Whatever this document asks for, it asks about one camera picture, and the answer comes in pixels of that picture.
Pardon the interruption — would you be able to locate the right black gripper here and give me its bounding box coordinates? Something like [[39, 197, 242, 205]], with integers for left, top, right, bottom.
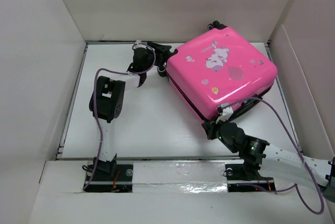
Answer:
[[200, 115, 237, 153]]

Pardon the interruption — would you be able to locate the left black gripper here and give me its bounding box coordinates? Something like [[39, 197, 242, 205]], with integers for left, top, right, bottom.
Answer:
[[143, 42, 172, 72]]

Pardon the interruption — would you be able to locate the pink hard-shell suitcase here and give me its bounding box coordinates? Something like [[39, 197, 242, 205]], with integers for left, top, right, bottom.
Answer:
[[165, 20, 277, 121]]

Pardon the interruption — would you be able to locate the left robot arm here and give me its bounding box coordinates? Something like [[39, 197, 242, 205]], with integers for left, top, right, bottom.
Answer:
[[89, 40, 177, 180]]

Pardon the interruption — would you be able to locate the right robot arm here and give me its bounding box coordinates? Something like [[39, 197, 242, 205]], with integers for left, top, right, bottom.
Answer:
[[202, 122, 334, 202]]

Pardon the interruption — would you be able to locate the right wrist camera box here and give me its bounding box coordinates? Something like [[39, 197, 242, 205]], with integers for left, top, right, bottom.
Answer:
[[216, 106, 233, 124]]

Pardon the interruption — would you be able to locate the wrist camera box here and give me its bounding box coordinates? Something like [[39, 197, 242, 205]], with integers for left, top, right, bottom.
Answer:
[[216, 106, 233, 124], [132, 40, 144, 50]]

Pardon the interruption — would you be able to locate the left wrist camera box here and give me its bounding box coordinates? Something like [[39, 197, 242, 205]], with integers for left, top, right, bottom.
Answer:
[[132, 40, 144, 50]]

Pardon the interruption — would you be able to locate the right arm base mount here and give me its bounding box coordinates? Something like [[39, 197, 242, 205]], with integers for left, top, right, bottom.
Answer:
[[223, 163, 276, 193]]

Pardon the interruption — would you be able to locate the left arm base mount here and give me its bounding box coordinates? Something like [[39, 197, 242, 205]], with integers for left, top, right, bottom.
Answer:
[[82, 160, 133, 193]]

